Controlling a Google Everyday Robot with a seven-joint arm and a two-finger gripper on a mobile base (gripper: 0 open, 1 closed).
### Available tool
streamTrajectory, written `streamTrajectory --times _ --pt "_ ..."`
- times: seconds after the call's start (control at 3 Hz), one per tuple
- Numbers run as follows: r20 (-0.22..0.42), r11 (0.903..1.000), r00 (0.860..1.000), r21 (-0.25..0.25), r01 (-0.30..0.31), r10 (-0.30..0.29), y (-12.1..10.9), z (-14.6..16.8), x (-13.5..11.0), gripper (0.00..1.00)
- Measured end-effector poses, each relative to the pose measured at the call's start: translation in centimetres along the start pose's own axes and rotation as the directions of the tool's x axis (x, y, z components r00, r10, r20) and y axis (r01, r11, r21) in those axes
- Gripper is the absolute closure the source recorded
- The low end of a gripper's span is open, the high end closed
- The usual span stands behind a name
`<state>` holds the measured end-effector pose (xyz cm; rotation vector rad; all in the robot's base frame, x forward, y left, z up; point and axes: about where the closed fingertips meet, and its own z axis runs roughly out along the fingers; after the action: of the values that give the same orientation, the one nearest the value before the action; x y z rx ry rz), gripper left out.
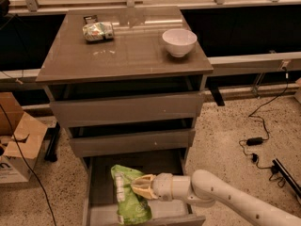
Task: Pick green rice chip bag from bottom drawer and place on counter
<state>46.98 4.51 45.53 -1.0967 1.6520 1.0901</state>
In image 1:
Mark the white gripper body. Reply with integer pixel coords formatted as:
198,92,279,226
152,173,173,202

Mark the yellow taped gripper finger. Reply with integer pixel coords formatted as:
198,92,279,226
132,174,155,187
132,186,158,200

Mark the green rice chip bag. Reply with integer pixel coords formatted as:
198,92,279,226
111,165,152,225

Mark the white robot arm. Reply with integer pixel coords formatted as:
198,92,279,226
131,169,301,226

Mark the grey bottom drawer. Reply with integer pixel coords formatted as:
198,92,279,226
83,149,205,226

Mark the grey drawer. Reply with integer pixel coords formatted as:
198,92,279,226
83,149,205,226
70,129,196,157
50,92,203,128

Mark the grey middle drawer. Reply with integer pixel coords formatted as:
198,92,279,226
70,129,196,157

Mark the grey top drawer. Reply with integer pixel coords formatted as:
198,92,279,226
50,92,203,128

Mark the small green white snack bag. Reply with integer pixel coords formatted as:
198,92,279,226
83,22,114,41

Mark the black power adapter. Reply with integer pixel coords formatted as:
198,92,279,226
246,137,263,146

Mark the black table leg left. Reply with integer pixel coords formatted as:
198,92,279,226
44,122,60,162

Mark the black table leg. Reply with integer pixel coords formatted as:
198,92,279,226
210,88,225,106
44,122,60,162

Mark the black table leg right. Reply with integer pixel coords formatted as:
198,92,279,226
210,88,225,106

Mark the brown cardboard box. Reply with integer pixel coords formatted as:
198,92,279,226
0,92,48,184

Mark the white ceramic bowl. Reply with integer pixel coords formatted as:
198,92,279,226
162,28,198,57

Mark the small black packet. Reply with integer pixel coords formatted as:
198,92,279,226
84,15,98,24

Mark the black adapter cable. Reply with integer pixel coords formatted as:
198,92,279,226
238,67,290,188

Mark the black floor cable left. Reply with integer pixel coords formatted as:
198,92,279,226
0,103,58,226

